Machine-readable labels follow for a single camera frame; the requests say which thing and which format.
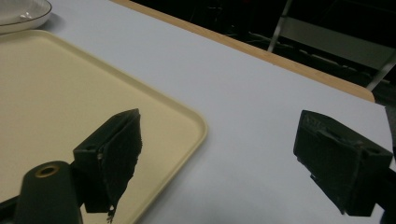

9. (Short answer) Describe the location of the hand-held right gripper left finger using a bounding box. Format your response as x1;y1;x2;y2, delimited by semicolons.
72;107;144;224

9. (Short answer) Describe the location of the cream plastic tray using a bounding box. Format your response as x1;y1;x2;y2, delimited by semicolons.
0;29;209;224

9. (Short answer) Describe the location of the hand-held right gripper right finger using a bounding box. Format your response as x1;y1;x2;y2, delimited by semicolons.
292;109;394;217

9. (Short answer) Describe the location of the white plate with dark rim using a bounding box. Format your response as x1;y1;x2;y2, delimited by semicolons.
0;0;53;35

